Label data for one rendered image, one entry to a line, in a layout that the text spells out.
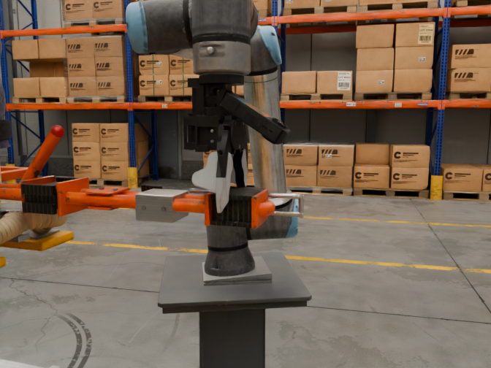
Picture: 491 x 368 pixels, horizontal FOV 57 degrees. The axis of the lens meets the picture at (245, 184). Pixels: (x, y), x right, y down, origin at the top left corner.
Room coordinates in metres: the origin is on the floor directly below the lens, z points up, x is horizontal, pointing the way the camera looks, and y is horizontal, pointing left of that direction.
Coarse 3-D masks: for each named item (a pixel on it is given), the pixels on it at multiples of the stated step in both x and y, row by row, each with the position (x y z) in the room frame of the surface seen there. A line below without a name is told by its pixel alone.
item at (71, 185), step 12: (24, 180) 0.79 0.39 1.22; (36, 180) 0.82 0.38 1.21; (48, 180) 0.85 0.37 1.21; (60, 180) 0.86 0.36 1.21; (72, 180) 0.80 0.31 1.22; (84, 180) 0.83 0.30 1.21; (24, 192) 0.78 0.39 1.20; (36, 192) 0.77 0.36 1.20; (48, 192) 0.76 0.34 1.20; (60, 192) 0.76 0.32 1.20; (24, 204) 0.78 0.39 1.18; (36, 204) 0.77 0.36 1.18; (48, 204) 0.76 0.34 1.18; (60, 204) 0.76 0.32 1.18; (72, 204) 0.79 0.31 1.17
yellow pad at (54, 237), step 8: (24, 232) 0.94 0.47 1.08; (32, 232) 0.94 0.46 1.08; (48, 232) 0.94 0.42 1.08; (56, 232) 0.96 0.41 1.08; (64, 232) 0.96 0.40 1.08; (72, 232) 0.97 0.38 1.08; (24, 240) 0.90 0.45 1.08; (32, 240) 0.90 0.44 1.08; (40, 240) 0.90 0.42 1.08; (48, 240) 0.90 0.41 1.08; (56, 240) 0.92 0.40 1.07; (64, 240) 0.95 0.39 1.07; (24, 248) 0.90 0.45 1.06; (32, 248) 0.89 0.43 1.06; (40, 248) 0.88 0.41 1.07; (48, 248) 0.90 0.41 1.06
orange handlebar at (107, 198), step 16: (16, 176) 1.09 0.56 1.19; (0, 192) 0.82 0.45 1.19; (16, 192) 0.81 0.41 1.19; (80, 192) 0.78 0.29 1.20; (96, 192) 0.76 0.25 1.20; (112, 192) 0.76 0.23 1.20; (128, 192) 0.79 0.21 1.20; (96, 208) 0.75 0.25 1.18; (112, 208) 0.75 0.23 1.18; (176, 208) 0.71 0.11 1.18; (192, 208) 0.70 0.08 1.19; (272, 208) 0.69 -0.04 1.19
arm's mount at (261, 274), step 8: (256, 256) 1.76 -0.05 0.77; (256, 264) 1.64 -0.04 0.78; (264, 264) 1.64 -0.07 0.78; (248, 272) 1.55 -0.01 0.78; (256, 272) 1.54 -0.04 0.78; (264, 272) 1.54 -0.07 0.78; (208, 280) 1.50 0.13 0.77; (216, 280) 1.50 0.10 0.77; (224, 280) 1.50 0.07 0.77; (232, 280) 1.51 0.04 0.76; (240, 280) 1.51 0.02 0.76; (248, 280) 1.52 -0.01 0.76; (256, 280) 1.52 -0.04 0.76; (264, 280) 1.52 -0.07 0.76
